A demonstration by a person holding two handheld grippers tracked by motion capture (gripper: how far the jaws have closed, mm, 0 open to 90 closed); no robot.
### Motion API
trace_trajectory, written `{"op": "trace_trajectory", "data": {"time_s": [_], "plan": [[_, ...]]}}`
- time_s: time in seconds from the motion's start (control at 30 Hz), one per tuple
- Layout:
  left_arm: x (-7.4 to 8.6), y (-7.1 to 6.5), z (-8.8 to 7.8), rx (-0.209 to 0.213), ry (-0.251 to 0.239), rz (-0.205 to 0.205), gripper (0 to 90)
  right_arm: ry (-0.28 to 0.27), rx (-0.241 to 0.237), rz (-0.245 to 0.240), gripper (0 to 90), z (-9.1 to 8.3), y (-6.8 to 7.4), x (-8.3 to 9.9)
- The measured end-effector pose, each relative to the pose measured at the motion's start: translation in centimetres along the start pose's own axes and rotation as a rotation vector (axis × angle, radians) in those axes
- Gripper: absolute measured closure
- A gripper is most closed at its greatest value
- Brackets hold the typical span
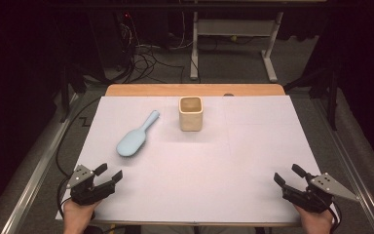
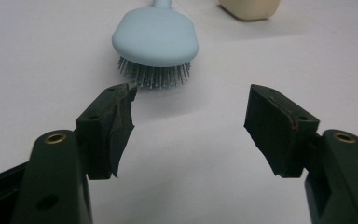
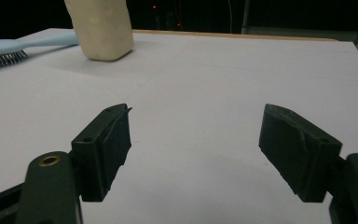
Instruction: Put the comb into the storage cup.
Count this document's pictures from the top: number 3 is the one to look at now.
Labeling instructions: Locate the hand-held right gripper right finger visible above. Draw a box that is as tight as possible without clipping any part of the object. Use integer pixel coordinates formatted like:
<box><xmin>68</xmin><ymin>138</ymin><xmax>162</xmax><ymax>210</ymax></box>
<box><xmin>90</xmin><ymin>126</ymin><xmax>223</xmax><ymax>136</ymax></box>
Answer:
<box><xmin>258</xmin><ymin>103</ymin><xmax>343</xmax><ymax>203</ymax></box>

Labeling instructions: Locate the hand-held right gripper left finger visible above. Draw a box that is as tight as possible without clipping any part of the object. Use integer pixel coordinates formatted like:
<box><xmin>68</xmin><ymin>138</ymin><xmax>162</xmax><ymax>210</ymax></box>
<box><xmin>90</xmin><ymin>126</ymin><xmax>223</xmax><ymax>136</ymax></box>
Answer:
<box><xmin>70</xmin><ymin>103</ymin><xmax>133</xmax><ymax>203</ymax></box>

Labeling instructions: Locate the cream square cup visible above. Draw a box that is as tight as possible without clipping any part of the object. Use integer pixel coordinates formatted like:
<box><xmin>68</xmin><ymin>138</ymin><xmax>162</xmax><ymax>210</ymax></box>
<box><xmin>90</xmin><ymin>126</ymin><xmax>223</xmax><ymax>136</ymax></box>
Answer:
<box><xmin>63</xmin><ymin>0</ymin><xmax>135</xmax><ymax>63</ymax></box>

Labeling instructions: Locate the light blue hairbrush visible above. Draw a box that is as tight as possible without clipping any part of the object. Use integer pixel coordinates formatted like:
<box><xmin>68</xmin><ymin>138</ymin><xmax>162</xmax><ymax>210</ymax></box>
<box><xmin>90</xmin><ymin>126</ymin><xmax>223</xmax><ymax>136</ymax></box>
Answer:
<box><xmin>0</xmin><ymin>31</ymin><xmax>79</xmax><ymax>71</ymax></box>

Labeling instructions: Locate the white table cover sheet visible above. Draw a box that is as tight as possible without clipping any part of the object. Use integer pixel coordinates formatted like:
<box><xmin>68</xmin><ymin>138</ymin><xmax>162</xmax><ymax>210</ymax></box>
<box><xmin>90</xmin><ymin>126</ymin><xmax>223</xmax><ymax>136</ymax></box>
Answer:
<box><xmin>0</xmin><ymin>27</ymin><xmax>358</xmax><ymax>224</ymax></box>

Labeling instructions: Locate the wooden table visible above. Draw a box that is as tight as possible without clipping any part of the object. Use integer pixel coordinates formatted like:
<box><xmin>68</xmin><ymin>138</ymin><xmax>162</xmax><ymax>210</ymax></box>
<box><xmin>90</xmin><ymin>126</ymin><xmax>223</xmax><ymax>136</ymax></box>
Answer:
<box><xmin>131</xmin><ymin>29</ymin><xmax>338</xmax><ymax>42</ymax></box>

